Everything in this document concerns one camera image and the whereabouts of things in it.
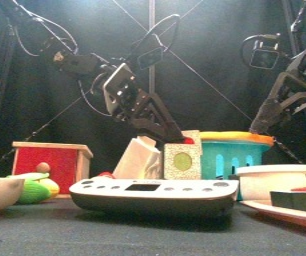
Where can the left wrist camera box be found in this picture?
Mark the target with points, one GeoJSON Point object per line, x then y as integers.
{"type": "Point", "coordinates": [149, 57]}

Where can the dark green block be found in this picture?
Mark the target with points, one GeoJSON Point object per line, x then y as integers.
{"type": "Point", "coordinates": [297, 201]}

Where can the green yellow toy corn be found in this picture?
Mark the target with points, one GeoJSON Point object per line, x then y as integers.
{"type": "Point", "coordinates": [34, 190]}

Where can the white round bowl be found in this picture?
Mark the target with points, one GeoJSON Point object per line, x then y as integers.
{"type": "Point", "coordinates": [269, 181]}

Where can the white carton box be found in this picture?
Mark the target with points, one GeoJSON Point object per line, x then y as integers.
{"type": "Point", "coordinates": [136, 160]}

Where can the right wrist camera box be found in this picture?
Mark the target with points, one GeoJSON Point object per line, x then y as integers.
{"type": "Point", "coordinates": [264, 57]}

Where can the small red toy piece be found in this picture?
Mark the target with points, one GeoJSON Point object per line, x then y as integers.
{"type": "Point", "coordinates": [105, 174]}

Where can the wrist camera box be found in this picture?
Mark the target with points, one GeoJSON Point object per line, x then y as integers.
{"type": "Point", "coordinates": [264, 57]}
{"type": "Point", "coordinates": [149, 57]}

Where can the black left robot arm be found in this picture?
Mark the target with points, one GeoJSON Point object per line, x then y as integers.
{"type": "Point", "coordinates": [76, 63]}

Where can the small brown wooden knob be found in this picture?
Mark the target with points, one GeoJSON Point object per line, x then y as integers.
{"type": "Point", "coordinates": [42, 167]}

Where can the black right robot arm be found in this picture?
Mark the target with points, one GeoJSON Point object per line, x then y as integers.
{"type": "Point", "coordinates": [295, 20]}

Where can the white and black kitchen scale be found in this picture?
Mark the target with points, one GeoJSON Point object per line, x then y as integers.
{"type": "Point", "coordinates": [158, 196]}

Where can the yellow orange toy food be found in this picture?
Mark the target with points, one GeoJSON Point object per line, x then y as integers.
{"type": "Point", "coordinates": [236, 136]}

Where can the red wooden box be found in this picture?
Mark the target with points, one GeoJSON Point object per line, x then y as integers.
{"type": "Point", "coordinates": [54, 163]}

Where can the flat red toy piece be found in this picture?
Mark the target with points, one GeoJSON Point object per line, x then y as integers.
{"type": "Point", "coordinates": [303, 189]}

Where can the teal plastic basket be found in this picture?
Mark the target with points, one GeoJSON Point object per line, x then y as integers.
{"type": "Point", "coordinates": [229, 160]}

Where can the vertical metal frame pole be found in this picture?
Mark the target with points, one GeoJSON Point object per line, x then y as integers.
{"type": "Point", "coordinates": [150, 20]}

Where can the white red sushi piece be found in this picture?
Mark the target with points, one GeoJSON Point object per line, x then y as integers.
{"type": "Point", "coordinates": [193, 136]}

